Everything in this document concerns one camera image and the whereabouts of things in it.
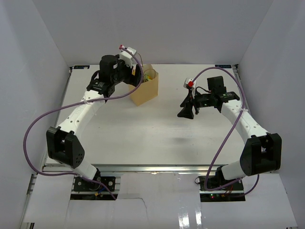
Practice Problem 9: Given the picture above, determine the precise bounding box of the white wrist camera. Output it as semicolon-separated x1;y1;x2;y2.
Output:
183;78;197;97
119;45;137;68

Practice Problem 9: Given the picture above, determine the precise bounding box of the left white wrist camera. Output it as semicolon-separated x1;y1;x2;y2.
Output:
119;45;137;68

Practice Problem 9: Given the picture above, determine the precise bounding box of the blue corner label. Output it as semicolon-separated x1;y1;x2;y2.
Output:
73;65;90;69
215;64;232;69

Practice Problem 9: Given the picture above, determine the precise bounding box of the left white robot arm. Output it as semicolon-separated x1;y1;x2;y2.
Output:
46;49;142;190

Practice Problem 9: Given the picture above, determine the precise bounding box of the brown paper bag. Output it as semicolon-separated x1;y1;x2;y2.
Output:
130;54;159;106

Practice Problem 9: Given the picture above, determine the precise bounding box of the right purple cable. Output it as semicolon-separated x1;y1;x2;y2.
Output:
193;66;260;197

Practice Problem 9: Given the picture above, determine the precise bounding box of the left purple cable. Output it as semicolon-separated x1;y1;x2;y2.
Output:
23;45;144;200

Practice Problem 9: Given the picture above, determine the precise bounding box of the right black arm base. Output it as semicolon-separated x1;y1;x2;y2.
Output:
194;176;245;203

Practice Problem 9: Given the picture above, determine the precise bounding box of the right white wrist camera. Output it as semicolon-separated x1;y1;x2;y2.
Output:
183;78;197;97

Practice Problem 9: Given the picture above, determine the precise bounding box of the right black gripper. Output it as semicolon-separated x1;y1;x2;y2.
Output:
178;89;214;119

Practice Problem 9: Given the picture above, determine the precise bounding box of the right blue corner label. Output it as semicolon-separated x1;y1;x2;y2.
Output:
215;64;232;69

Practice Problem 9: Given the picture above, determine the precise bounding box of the left blue corner label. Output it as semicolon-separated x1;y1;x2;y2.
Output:
73;65;90;69

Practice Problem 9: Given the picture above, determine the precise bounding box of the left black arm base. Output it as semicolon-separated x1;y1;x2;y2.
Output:
72;177;116;192

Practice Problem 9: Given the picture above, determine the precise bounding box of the aluminium table front rail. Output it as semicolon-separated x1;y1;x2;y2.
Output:
42;164;270;174

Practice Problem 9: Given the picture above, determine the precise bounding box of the purple cable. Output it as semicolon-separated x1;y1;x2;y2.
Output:
193;66;260;197
23;45;144;200

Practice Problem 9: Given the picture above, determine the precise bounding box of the green Himalaya sachet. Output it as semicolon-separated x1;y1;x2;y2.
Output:
142;74;154;83

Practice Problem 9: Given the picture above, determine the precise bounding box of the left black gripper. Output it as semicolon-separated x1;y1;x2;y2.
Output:
111;54;143;87

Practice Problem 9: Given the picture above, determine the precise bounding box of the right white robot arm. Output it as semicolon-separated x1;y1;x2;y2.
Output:
177;76;282;190

